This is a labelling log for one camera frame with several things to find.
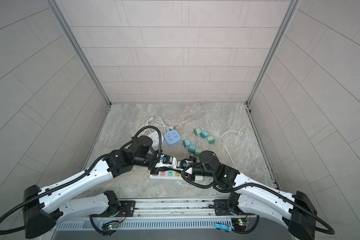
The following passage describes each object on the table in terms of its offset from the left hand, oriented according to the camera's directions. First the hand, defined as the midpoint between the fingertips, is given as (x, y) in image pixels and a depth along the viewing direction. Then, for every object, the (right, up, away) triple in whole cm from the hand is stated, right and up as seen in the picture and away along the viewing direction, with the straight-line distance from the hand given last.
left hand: (177, 164), depth 66 cm
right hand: (-1, -2, +1) cm, 3 cm away
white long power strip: (-2, -2, -6) cm, 7 cm away
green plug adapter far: (+11, +11, +32) cm, 36 cm away
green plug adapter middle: (+11, 0, +24) cm, 26 cm away
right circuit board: (+29, -29, +2) cm, 40 cm away
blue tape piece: (+20, -28, -1) cm, 34 cm away
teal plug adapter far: (+16, +9, +31) cm, 36 cm away
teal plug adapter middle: (+7, +1, +25) cm, 26 cm away
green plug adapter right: (+20, +6, +28) cm, 35 cm away
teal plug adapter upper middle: (+4, +4, +27) cm, 28 cm away
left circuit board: (-29, -27, -1) cm, 39 cm away
